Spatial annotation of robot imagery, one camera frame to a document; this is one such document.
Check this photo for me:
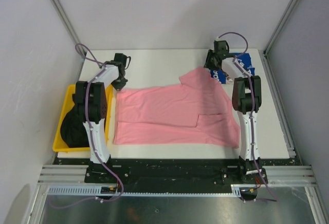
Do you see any aluminium side rail right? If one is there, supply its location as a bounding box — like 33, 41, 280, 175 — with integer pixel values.
260, 52, 298, 158

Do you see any aluminium frame post left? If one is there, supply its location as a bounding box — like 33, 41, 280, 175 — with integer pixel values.
50, 0, 81, 44

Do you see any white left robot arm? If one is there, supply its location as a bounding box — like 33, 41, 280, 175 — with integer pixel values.
74, 53, 131, 164

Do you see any aluminium frame post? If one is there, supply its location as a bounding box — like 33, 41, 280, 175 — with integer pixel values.
50, 0, 81, 44
263, 0, 301, 55

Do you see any folded blue printed t-shirt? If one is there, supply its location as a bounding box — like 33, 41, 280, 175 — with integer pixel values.
208, 53, 255, 84

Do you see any pink t-shirt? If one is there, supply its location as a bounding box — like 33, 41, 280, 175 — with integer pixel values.
114, 67, 240, 148

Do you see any aluminium frame post right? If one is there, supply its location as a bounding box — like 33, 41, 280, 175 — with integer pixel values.
263, 0, 301, 55

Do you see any black t-shirt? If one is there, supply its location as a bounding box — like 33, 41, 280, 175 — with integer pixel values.
60, 97, 89, 148

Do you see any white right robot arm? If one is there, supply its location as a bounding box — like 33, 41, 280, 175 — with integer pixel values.
205, 39, 262, 183

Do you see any white slotted cable duct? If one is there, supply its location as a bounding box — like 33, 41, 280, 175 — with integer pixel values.
47, 184, 257, 197

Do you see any yellow plastic bin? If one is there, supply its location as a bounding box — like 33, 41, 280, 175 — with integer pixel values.
52, 84, 114, 153

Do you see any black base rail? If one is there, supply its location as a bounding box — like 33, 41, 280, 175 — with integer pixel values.
84, 158, 269, 194

